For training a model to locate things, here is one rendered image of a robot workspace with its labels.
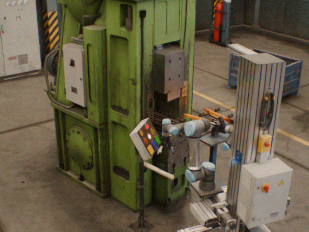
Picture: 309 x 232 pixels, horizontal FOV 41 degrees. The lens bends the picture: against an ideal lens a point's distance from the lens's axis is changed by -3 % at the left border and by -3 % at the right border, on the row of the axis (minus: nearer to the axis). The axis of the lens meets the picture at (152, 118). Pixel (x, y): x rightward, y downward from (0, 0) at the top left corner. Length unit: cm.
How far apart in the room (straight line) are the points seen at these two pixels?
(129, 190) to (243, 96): 201
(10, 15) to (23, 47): 71
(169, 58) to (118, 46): 52
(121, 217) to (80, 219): 44
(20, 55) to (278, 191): 690
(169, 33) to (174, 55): 24
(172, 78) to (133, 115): 53
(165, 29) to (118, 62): 57
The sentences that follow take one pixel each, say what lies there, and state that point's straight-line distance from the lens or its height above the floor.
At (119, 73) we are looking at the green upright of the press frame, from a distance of 435.
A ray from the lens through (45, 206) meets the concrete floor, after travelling 503.
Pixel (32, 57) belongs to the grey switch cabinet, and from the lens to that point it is 935.
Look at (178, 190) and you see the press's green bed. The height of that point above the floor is 15.
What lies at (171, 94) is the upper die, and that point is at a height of 134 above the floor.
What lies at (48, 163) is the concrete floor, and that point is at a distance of 587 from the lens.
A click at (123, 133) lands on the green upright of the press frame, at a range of 456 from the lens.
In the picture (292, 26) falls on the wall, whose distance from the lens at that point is 1267.
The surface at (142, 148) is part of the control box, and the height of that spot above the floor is 104.
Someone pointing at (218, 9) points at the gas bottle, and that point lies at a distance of 1168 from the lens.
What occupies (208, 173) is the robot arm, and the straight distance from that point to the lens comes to 365.
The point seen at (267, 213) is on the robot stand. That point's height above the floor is 87.
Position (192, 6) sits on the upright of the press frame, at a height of 215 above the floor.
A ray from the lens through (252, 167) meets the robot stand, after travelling 333.
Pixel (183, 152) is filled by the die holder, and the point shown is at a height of 63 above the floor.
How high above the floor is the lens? 289
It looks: 24 degrees down
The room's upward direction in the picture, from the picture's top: 1 degrees clockwise
